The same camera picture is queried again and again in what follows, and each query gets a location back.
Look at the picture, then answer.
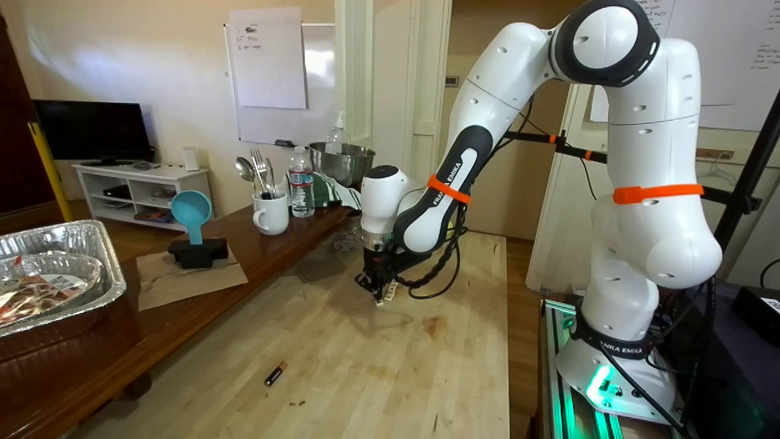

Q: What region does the yellow pole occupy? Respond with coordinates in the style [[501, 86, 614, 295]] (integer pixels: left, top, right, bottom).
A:
[[27, 121, 74, 223]]

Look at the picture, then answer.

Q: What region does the blue measuring scoop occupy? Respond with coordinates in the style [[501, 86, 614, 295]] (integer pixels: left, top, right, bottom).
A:
[[170, 190, 213, 246]]

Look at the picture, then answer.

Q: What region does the clear pump bottle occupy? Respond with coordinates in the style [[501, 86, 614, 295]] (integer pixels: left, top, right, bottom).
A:
[[325, 111, 350, 154]]

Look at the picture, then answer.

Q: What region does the white paper sheet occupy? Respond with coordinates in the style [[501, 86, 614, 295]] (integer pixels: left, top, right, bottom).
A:
[[228, 7, 308, 110]]

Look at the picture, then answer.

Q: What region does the green and white cloth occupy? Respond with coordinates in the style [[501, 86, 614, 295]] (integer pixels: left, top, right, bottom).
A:
[[313, 172, 362, 212]]

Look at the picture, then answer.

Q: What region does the black and copper battery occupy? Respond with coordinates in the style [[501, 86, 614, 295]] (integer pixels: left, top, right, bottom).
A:
[[263, 360, 289, 387]]

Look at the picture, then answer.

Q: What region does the large foil tray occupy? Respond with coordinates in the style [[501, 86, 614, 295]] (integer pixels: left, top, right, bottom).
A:
[[0, 220, 127, 338]]

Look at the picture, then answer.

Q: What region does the large wall whiteboard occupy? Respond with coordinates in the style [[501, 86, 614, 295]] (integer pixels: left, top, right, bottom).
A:
[[589, 0, 780, 133]]

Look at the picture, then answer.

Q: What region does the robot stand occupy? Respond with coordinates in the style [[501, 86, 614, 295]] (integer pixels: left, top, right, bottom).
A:
[[536, 279, 780, 439]]

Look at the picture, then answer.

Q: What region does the silver fork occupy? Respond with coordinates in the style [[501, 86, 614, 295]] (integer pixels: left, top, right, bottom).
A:
[[249, 148, 270, 196]]

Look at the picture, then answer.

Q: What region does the white mug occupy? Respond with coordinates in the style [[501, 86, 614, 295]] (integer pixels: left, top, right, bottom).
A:
[[252, 191, 290, 237]]

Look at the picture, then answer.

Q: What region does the black box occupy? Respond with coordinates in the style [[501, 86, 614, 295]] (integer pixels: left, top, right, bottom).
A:
[[731, 285, 780, 331]]

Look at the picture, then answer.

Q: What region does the small foil food container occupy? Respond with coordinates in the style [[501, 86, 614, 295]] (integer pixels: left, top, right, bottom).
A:
[[0, 251, 104, 327]]

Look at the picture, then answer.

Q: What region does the black television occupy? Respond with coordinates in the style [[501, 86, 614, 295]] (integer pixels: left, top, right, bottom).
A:
[[32, 99, 157, 167]]

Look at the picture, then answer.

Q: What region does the steel mixing bowl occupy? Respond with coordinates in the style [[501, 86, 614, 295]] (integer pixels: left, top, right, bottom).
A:
[[308, 141, 377, 189]]

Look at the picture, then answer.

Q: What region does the white door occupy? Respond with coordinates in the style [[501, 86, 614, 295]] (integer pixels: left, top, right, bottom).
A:
[[525, 82, 610, 294]]

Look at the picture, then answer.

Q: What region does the white shelf unit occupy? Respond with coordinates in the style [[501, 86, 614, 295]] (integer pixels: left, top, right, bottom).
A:
[[73, 162, 213, 232]]

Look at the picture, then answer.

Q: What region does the silver spoon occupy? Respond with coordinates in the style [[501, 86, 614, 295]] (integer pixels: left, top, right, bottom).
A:
[[235, 156, 264, 196]]

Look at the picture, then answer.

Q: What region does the black block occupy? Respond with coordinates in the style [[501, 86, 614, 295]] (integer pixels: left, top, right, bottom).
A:
[[168, 237, 230, 270]]

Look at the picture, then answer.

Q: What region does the brown paper sheet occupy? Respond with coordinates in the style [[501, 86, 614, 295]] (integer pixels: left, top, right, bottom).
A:
[[136, 246, 249, 312]]

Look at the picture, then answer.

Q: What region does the clear water bottle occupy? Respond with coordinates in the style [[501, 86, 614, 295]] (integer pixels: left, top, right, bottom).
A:
[[288, 146, 316, 219]]

